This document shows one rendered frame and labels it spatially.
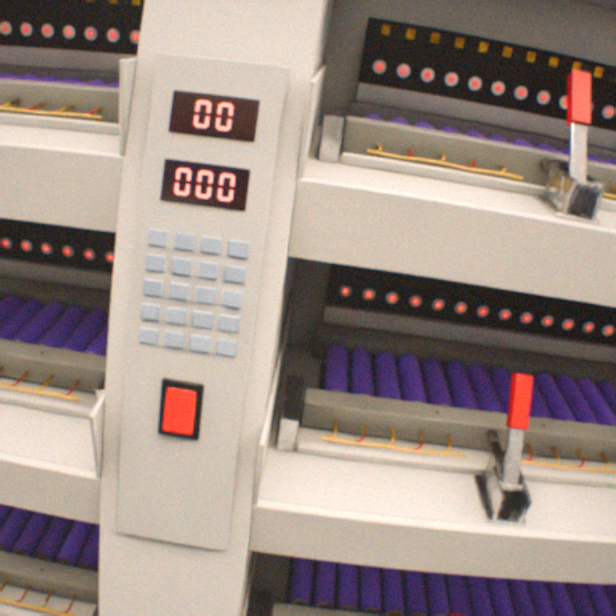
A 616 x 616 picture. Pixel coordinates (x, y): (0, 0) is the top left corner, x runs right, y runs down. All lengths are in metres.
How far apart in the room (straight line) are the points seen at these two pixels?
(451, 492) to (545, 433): 0.09
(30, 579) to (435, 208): 0.43
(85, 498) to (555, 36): 0.54
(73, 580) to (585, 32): 0.66
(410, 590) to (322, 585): 0.08
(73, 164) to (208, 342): 0.12
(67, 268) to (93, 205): 0.20
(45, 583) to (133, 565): 0.15
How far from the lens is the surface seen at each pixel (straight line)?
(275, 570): 0.53
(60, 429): 0.39
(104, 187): 0.31
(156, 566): 0.37
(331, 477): 0.36
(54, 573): 0.51
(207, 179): 0.28
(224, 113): 0.29
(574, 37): 0.56
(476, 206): 0.30
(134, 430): 0.32
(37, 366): 0.42
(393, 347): 0.46
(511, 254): 0.31
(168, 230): 0.29
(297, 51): 0.30
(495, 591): 0.55
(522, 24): 0.55
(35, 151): 0.33
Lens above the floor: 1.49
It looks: 10 degrees down
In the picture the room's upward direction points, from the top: 8 degrees clockwise
